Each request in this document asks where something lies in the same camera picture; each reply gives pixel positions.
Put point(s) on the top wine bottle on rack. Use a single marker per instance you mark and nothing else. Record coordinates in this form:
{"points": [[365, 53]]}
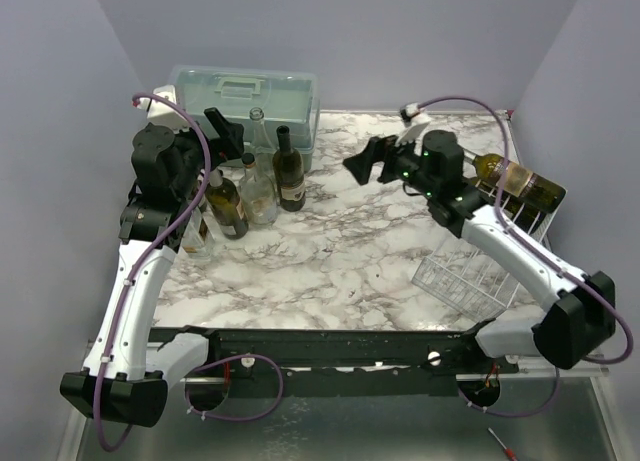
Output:
{"points": [[524, 184]]}

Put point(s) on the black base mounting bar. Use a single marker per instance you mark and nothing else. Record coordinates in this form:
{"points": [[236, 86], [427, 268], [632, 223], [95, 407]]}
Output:
{"points": [[335, 363]]}

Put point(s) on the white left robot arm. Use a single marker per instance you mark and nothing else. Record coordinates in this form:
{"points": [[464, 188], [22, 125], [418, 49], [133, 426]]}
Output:
{"points": [[129, 371]]}

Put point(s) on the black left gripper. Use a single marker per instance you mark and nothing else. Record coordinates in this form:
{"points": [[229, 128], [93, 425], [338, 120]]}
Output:
{"points": [[230, 145]]}

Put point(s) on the green wine bottle tan label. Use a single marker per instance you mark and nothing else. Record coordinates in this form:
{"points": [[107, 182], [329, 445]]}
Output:
{"points": [[224, 199]]}

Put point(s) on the red handled screwdriver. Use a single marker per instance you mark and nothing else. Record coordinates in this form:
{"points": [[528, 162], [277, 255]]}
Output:
{"points": [[508, 452]]}

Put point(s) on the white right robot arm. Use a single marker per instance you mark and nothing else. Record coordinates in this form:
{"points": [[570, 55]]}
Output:
{"points": [[577, 307]]}

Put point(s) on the white wire wine rack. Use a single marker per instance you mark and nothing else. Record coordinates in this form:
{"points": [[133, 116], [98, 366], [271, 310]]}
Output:
{"points": [[468, 280]]}

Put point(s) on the small clear black-capped bottle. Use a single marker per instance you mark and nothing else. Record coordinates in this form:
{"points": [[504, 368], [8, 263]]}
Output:
{"points": [[257, 193]]}

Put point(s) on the clear flat liquor bottle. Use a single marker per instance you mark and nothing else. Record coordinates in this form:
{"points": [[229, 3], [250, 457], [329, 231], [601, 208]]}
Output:
{"points": [[197, 241]]}

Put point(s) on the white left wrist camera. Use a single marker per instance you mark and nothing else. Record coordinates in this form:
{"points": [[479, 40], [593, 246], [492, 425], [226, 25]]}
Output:
{"points": [[160, 114]]}

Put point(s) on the tall clear glass bottle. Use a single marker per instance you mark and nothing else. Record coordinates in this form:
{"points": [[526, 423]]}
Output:
{"points": [[264, 145]]}

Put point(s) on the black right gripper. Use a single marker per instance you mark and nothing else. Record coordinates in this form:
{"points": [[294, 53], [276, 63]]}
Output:
{"points": [[383, 157]]}

